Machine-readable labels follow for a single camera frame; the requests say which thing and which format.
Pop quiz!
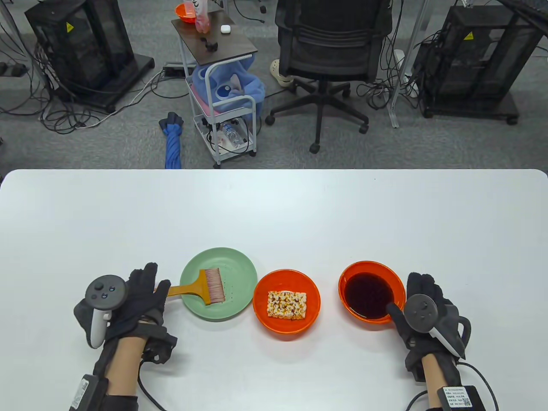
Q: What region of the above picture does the grey handheld controller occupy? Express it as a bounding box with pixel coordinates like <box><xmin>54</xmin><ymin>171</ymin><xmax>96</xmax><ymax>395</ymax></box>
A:
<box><xmin>404</xmin><ymin>294</ymin><xmax>471</xmax><ymax>359</ymax></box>
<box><xmin>74</xmin><ymin>274</ymin><xmax>128</xmax><ymax>349</ymax></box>

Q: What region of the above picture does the black glove cable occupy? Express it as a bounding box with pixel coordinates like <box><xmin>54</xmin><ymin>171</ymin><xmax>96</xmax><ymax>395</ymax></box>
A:
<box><xmin>137</xmin><ymin>359</ymin><xmax>151</xmax><ymax>399</ymax></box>
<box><xmin>405</xmin><ymin>362</ymin><xmax>499</xmax><ymax>411</ymax></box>

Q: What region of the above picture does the blue plush toy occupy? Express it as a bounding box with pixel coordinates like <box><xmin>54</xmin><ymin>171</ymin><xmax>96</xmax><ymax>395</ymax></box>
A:
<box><xmin>191</xmin><ymin>54</ymin><xmax>266</xmax><ymax>116</ymax></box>

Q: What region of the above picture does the blue folded umbrella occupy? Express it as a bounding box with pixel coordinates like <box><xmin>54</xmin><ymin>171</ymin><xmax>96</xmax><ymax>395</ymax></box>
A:
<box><xmin>158</xmin><ymin>112</ymin><xmax>185</xmax><ymax>170</ymax></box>

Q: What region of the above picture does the person's left forearm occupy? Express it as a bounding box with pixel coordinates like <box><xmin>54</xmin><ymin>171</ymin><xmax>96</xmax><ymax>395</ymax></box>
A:
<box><xmin>81</xmin><ymin>336</ymin><xmax>148</xmax><ymax>411</ymax></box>

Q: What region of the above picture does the dark soy sauce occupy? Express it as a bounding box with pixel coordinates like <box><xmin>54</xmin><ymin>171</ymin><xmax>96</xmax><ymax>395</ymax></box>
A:
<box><xmin>345</xmin><ymin>273</ymin><xmax>394</xmax><ymax>319</ymax></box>

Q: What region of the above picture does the person's right hand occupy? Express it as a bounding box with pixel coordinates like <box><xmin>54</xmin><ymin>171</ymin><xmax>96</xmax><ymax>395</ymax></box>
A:
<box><xmin>387</xmin><ymin>272</ymin><xmax>462</xmax><ymax>381</ymax></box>

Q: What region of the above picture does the small orange bowl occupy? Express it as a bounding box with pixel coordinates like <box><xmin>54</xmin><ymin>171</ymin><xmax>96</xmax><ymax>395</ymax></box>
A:
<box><xmin>175</xmin><ymin>3</ymin><xmax>198</xmax><ymax>24</ymax></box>

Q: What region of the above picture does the orange-handled basting brush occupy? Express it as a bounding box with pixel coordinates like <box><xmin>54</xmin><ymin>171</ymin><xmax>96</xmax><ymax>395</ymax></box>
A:
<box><xmin>166</xmin><ymin>268</ymin><xmax>226</xmax><ymax>306</ymax></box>

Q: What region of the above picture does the black office chair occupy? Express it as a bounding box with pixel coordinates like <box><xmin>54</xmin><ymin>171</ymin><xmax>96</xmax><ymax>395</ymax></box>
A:
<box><xmin>265</xmin><ymin>0</ymin><xmax>393</xmax><ymax>155</ymax></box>

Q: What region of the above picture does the black forearm sensor box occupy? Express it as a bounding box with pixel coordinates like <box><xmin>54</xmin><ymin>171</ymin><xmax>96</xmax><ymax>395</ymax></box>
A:
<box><xmin>437</xmin><ymin>385</ymin><xmax>486</xmax><ymax>411</ymax></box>
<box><xmin>68</xmin><ymin>374</ymin><xmax>107</xmax><ymax>411</ymax></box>

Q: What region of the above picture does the pink plastic bag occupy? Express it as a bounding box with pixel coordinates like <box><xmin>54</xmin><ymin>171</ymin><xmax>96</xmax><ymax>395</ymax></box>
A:
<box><xmin>195</xmin><ymin>0</ymin><xmax>211</xmax><ymax>33</ymax></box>

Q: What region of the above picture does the green round plate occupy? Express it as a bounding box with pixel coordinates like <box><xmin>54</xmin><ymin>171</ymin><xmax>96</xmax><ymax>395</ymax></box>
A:
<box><xmin>179</xmin><ymin>247</ymin><xmax>258</xmax><ymax>322</ymax></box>

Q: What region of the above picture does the person's left hand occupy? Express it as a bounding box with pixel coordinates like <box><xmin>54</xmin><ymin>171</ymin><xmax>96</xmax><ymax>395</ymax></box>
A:
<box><xmin>103</xmin><ymin>262</ymin><xmax>178</xmax><ymax>364</ymax></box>

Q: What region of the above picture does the person's right forearm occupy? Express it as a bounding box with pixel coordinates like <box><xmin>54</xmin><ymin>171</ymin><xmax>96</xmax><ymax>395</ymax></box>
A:
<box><xmin>422</xmin><ymin>353</ymin><xmax>463</xmax><ymax>411</ymax></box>

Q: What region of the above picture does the orange bowl holding rice cake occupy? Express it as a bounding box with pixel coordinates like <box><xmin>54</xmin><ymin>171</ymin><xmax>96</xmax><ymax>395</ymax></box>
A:
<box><xmin>253</xmin><ymin>269</ymin><xmax>321</xmax><ymax>341</ymax></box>

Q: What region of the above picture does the clear water bottle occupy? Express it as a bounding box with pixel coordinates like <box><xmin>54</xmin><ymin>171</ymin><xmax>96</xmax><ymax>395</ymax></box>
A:
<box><xmin>220</xmin><ymin>122</ymin><xmax>244</xmax><ymax>146</ymax></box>

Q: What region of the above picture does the white metal desk leg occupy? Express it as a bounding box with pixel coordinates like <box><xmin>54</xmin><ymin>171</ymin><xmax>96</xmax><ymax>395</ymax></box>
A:
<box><xmin>387</xmin><ymin>0</ymin><xmax>429</xmax><ymax>129</ymax></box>

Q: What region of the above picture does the orange bowl holding soy sauce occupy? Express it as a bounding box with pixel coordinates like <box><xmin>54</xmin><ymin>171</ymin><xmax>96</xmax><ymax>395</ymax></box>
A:
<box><xmin>338</xmin><ymin>261</ymin><xmax>406</xmax><ymax>330</ymax></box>

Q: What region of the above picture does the bundle of black floor cables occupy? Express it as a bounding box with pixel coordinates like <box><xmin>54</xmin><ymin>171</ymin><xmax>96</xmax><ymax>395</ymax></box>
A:
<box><xmin>355</xmin><ymin>26</ymin><xmax>429</xmax><ymax>112</ymax></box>
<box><xmin>0</xmin><ymin>43</ymin><xmax>189</xmax><ymax>135</ymax></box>

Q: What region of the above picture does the white cart with wooden top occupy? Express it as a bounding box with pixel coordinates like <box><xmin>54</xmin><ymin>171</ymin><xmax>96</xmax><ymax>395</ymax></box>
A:
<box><xmin>171</xmin><ymin>9</ymin><xmax>259</xmax><ymax>168</ymax></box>

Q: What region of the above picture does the puffed rice cake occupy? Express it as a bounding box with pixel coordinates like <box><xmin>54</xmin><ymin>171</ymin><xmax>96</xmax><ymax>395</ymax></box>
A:
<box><xmin>267</xmin><ymin>291</ymin><xmax>309</xmax><ymax>321</ymax></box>

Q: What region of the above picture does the black equipment cabinet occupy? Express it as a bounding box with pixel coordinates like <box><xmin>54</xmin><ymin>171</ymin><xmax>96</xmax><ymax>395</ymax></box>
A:
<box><xmin>24</xmin><ymin>0</ymin><xmax>155</xmax><ymax>113</ymax></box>
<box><xmin>412</xmin><ymin>5</ymin><xmax>544</xmax><ymax>125</ymax></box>

